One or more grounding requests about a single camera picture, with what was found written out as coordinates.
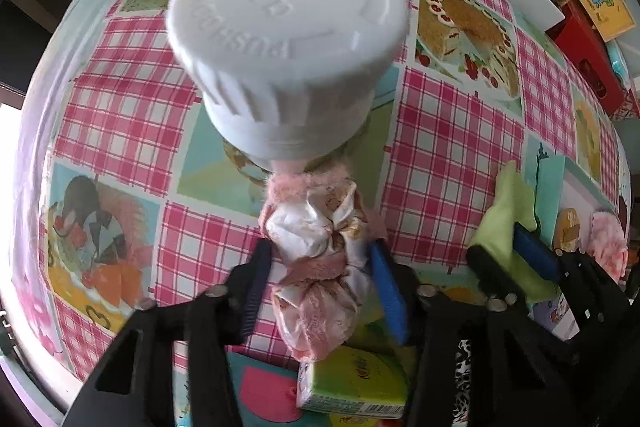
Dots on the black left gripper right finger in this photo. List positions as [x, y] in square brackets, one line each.
[508, 387]

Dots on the green microfiber cloth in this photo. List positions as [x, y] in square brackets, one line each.
[513, 203]

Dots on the green tissue pack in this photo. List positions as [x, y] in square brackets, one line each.
[353, 382]

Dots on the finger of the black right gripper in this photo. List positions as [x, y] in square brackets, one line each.
[493, 280]
[537, 255]

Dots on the leopard print scrunchie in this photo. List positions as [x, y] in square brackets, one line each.
[463, 384]

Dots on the pink floral satin scrunchie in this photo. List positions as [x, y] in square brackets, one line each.
[320, 229]

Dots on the teal embossed tin box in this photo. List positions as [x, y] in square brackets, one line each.
[265, 393]

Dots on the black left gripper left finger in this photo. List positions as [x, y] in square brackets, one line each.
[131, 385]

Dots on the pink checkered cake tablecloth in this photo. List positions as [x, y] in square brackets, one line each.
[126, 193]

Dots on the white pill bottle green label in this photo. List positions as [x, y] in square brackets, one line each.
[286, 82]

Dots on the teal rimmed white tray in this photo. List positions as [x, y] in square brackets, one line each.
[560, 184]

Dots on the red box with handle cutout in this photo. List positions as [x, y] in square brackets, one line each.
[585, 49]

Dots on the purple cartoon card packet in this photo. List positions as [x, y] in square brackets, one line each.
[555, 315]

